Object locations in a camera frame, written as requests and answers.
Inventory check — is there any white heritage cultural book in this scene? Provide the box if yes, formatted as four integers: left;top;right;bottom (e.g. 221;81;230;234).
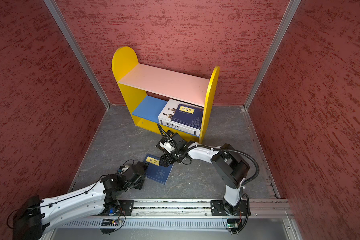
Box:
159;118;201;137

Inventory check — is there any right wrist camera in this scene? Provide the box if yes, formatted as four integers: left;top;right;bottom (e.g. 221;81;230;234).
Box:
160;141;176;153

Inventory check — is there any black book under blue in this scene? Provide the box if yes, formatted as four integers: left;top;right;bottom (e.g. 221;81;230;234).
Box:
156;126;183;153

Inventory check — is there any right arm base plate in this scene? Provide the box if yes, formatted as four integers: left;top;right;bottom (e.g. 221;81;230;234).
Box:
210;200;251;217

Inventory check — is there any white book brown pattern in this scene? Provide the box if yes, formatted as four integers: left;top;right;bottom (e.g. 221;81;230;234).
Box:
158;99;203;121

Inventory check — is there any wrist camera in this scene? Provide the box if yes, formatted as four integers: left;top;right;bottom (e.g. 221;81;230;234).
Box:
117;165;133;177
160;141;176;153

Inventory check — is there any yellow pink blue bookshelf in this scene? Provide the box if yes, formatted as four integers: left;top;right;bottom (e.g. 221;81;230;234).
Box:
112;47;220;143

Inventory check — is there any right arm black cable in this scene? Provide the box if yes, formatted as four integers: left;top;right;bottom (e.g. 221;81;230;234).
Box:
170;131;260;188

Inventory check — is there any blue book yellow label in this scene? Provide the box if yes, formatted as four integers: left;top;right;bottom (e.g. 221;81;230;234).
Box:
144;154;173;185
171;104;204;130

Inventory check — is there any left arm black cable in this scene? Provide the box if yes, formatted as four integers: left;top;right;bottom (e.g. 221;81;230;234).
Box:
5;158;136;230

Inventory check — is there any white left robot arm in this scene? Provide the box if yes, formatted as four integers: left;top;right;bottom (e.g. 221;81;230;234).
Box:
12;162;149;240

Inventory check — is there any right corner aluminium profile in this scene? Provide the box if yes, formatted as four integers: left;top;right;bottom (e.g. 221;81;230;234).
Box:
244;0;301;111

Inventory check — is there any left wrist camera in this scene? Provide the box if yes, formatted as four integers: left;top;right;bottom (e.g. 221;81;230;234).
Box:
117;165;133;177

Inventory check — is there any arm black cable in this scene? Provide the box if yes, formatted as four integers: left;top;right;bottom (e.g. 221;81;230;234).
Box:
170;131;260;188
5;158;136;230

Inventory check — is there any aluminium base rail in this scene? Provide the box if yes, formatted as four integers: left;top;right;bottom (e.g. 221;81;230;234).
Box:
43;198;302;240

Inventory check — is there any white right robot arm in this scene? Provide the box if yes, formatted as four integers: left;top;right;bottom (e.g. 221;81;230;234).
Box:
156;125;259;216

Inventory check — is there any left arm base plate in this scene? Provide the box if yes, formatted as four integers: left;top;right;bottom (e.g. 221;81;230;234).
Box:
106;200;135;216

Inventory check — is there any corner aluminium profile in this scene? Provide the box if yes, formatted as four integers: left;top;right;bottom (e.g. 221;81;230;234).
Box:
244;0;301;111
43;0;111;110

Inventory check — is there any blue book yellow label front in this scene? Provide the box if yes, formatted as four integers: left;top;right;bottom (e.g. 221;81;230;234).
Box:
144;154;173;185

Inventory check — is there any left corner aluminium profile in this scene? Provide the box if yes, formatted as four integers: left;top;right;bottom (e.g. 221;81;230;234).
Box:
43;0;111;110

